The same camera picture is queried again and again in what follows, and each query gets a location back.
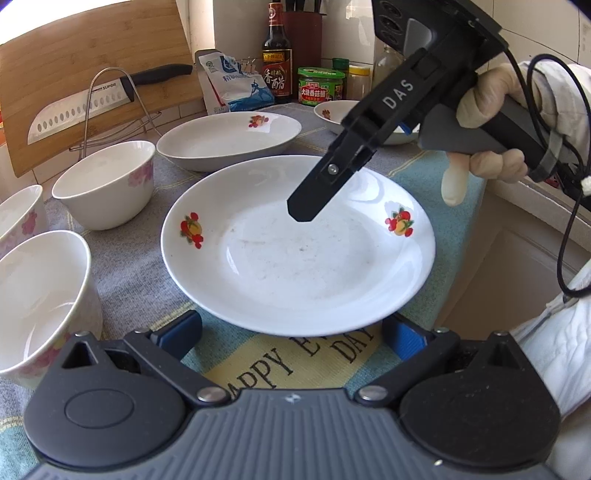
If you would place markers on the dark red utensil holder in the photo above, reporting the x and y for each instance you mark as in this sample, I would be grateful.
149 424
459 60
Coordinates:
304 32

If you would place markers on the small white far bowl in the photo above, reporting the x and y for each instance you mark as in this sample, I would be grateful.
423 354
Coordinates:
332 113

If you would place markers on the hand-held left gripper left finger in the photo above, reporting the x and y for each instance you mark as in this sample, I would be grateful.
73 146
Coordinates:
180 332

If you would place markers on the bamboo cutting board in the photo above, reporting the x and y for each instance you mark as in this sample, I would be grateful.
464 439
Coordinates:
69 50

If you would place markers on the white blue salt bag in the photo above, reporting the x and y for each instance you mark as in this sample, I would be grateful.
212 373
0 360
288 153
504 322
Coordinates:
231 87

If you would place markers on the white pink-flower bowl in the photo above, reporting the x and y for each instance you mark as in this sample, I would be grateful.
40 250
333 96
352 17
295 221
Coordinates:
41 295
104 194
18 217

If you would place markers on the dark vinegar bottle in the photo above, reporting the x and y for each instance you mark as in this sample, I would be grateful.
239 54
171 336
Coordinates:
278 69

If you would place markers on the person's white quilted clothing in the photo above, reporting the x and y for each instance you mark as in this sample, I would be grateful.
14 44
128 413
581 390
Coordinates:
563 341

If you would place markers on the yellow-lid seasoning jar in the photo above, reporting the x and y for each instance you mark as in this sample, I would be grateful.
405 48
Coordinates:
359 82

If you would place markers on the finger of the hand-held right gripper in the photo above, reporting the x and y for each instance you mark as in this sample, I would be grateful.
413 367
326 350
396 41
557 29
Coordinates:
318 184

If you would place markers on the small green-cap bottle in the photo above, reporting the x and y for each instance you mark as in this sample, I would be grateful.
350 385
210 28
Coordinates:
340 65

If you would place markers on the person's right forearm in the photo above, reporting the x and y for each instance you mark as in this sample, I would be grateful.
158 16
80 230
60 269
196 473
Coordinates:
565 92

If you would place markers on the round white fruit-print plate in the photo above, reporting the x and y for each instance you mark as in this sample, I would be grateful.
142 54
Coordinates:
286 258

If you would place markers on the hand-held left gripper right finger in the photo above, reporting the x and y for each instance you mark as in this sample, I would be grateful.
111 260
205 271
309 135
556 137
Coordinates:
404 337

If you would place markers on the person's right hand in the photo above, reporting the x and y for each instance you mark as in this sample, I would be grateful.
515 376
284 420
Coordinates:
489 87

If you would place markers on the green-lid sauce jar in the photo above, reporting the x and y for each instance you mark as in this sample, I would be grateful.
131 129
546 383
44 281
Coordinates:
321 87

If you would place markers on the clear glass seasoning jar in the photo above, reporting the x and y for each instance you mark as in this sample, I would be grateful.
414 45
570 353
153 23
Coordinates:
385 67

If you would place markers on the oval white fruit-print plate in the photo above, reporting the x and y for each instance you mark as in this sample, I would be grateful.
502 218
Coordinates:
221 138

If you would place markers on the grey checked cloth mat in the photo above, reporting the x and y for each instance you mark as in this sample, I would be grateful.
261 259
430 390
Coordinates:
134 277

